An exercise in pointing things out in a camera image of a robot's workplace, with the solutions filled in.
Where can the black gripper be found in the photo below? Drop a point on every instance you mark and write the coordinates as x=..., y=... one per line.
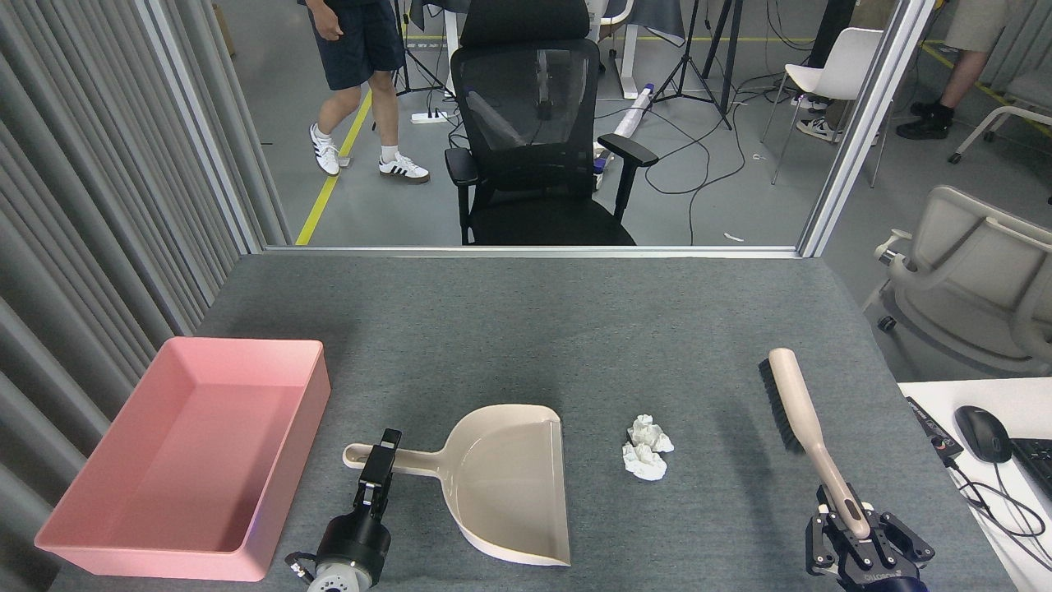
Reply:
x=355, y=543
x=883, y=575

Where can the black keyboard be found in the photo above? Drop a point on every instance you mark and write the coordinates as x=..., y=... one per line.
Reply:
x=1037, y=464

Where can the black device with red button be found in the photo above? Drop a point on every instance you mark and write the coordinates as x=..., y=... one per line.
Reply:
x=933, y=427

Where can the person with white sneakers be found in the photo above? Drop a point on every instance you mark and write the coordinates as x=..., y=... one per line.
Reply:
x=818, y=129

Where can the walking person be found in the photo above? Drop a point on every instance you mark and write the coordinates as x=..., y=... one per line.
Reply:
x=362, y=41

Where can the beige plastic dustpan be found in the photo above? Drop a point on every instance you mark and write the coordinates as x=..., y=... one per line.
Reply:
x=509, y=485

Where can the black computer mouse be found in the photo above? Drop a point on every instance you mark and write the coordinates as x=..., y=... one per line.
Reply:
x=982, y=434

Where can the white power strip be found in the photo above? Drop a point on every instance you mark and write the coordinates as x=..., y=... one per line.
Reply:
x=429, y=117

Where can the person with black shoes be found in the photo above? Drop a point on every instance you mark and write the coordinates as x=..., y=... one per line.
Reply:
x=966, y=66

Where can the grey pleated curtain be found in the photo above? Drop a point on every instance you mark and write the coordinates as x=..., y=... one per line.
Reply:
x=66, y=164

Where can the pink plastic bin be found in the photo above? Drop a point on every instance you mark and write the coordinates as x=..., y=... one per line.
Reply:
x=164, y=460

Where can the white rolled tube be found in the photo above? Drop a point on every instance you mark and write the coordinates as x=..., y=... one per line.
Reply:
x=633, y=115

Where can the white plastic chair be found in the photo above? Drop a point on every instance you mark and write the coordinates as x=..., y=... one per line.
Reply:
x=846, y=62

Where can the white side desk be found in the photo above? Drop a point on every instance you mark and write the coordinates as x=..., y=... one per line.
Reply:
x=929, y=493

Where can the black tripod stand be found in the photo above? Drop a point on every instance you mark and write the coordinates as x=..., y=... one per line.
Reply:
x=403, y=82
x=689, y=49

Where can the grey chair with white base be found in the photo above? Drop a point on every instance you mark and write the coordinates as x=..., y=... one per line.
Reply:
x=1031, y=86

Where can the white paper ball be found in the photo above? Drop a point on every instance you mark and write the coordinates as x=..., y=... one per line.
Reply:
x=651, y=433
x=643, y=462

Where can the beige hand brush black bristles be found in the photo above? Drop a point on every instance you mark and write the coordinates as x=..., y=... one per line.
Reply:
x=801, y=411

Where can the pale grey office chair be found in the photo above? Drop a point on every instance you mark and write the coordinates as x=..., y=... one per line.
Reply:
x=970, y=279

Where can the robot arm white joint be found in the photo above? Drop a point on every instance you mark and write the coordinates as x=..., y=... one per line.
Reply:
x=337, y=582

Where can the black mesh office chair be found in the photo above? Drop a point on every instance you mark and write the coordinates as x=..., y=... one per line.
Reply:
x=542, y=214

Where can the silver frame post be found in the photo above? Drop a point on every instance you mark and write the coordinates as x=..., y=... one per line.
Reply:
x=187, y=82
x=867, y=123

